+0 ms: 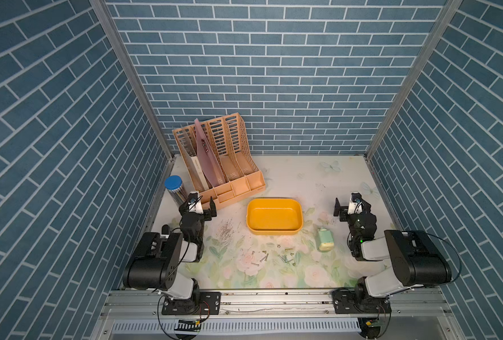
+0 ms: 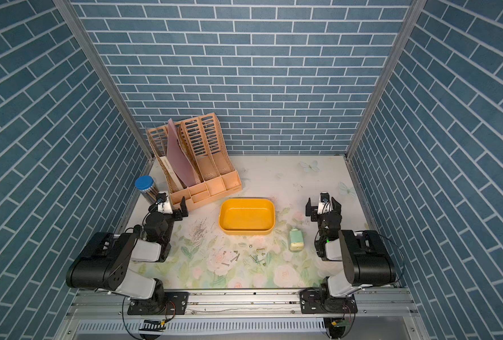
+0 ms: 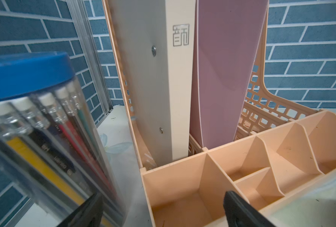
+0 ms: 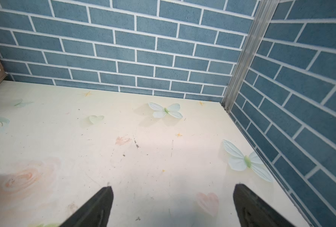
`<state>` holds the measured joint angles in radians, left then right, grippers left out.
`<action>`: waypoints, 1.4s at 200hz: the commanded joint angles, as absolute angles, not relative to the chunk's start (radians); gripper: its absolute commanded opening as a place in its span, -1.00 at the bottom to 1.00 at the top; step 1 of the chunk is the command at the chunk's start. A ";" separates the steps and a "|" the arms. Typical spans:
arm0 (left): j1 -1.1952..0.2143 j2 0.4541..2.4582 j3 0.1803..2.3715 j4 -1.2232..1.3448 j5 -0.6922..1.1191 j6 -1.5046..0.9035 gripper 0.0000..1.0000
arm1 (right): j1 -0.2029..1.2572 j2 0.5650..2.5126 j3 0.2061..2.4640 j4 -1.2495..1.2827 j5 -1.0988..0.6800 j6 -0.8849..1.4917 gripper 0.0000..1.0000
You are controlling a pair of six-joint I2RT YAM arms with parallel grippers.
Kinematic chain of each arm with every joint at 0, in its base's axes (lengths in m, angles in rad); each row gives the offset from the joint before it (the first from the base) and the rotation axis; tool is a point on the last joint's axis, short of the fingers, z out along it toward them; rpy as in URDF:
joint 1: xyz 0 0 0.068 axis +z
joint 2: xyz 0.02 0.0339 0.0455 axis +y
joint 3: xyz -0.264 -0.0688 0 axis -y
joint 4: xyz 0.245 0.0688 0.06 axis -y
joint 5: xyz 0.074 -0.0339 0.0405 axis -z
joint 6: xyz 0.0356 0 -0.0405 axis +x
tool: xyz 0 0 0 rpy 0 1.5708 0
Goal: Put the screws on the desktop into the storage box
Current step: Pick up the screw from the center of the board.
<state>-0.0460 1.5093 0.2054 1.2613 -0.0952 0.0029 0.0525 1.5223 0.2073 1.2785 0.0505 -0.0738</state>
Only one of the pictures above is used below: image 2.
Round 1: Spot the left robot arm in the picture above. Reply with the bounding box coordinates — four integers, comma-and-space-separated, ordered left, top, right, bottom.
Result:
66, 193, 189, 319

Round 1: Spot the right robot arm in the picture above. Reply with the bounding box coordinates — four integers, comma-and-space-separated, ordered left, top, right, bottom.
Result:
300, 193, 397, 315

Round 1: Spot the green eraser box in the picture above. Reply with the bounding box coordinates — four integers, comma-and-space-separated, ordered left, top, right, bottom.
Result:
289, 228, 305, 252

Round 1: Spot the yellow plastic storage box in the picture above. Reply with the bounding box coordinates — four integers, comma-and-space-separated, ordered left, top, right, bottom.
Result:
219, 198, 276, 236

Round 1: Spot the blue-lid pencil tube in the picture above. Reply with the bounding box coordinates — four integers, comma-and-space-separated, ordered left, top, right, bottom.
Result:
135, 176, 159, 205

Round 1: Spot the beige file book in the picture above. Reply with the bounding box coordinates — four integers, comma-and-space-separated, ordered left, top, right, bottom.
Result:
159, 156, 183, 192

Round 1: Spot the purple folder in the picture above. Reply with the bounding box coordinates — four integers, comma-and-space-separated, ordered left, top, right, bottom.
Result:
167, 119, 200, 187

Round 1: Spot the peach desk file organizer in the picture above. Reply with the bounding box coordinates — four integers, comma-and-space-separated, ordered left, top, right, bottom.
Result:
147, 113, 242, 211

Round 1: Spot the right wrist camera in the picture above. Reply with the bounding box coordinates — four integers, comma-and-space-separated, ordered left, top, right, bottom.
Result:
317, 193, 331, 215

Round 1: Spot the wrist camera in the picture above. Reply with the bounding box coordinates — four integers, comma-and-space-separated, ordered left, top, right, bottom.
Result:
317, 193, 331, 215
156, 192, 172, 214

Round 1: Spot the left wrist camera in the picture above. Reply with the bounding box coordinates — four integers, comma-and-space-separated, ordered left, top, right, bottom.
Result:
156, 192, 172, 214

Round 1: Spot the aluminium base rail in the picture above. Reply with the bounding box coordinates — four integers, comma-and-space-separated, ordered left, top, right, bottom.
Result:
56, 288, 428, 339

